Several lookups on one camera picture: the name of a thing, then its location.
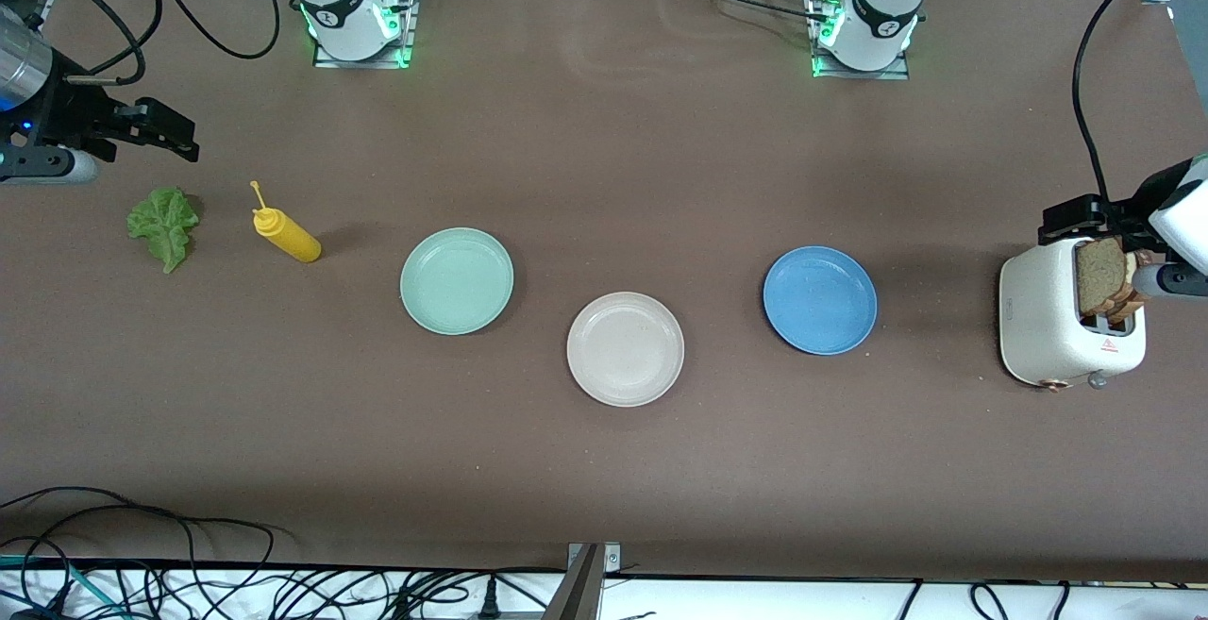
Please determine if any light crust bread slice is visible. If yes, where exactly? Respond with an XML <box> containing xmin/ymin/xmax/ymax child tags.
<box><xmin>1076</xmin><ymin>238</ymin><xmax>1133</xmax><ymax>319</ymax></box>

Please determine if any green lettuce leaf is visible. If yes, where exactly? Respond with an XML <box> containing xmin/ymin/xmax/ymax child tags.
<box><xmin>127</xmin><ymin>186</ymin><xmax>201</xmax><ymax>275</ymax></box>

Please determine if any yellow mustard squeeze bottle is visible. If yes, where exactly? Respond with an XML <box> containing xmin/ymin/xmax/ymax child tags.
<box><xmin>249</xmin><ymin>180</ymin><xmax>323</xmax><ymax>264</ymax></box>

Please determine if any blue plate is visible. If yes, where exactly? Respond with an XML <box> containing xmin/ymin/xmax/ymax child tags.
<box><xmin>763</xmin><ymin>244</ymin><xmax>879</xmax><ymax>357</ymax></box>

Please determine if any mint green plate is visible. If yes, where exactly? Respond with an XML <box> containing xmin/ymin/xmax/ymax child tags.
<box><xmin>399</xmin><ymin>226</ymin><xmax>515</xmax><ymax>336</ymax></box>

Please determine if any beige plate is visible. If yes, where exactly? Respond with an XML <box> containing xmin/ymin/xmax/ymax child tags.
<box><xmin>566</xmin><ymin>291</ymin><xmax>686</xmax><ymax>409</ymax></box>

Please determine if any dark crust bread slice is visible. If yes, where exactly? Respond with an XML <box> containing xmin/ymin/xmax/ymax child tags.
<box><xmin>1106</xmin><ymin>250</ymin><xmax>1160</xmax><ymax>327</ymax></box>

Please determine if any white toaster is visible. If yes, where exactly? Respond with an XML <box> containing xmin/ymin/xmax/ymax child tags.
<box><xmin>998</xmin><ymin>235</ymin><xmax>1148</xmax><ymax>393</ymax></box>

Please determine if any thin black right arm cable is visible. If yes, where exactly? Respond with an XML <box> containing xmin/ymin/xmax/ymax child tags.
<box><xmin>19</xmin><ymin>0</ymin><xmax>147</xmax><ymax>88</ymax></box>

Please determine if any aluminium table edge rail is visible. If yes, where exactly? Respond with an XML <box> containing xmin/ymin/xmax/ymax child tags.
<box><xmin>19</xmin><ymin>0</ymin><xmax>62</xmax><ymax>41</ymax></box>

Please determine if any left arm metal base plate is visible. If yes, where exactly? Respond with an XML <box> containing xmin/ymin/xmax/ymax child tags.
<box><xmin>807</xmin><ymin>0</ymin><xmax>912</xmax><ymax>81</ymax></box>

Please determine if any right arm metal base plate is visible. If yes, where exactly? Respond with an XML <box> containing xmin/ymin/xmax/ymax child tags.
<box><xmin>311</xmin><ymin>0</ymin><xmax>421</xmax><ymax>69</ymax></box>

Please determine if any long black looped cable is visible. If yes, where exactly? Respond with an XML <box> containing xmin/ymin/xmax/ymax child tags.
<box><xmin>0</xmin><ymin>486</ymin><xmax>275</xmax><ymax>593</ymax></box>

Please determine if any teal cable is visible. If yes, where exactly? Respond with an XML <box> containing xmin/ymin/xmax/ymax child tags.
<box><xmin>0</xmin><ymin>554</ymin><xmax>128</xmax><ymax>620</ymax></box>

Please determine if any grey metal bracket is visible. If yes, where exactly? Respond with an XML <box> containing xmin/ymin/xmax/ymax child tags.
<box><xmin>543</xmin><ymin>542</ymin><xmax>624</xmax><ymax>620</ymax></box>

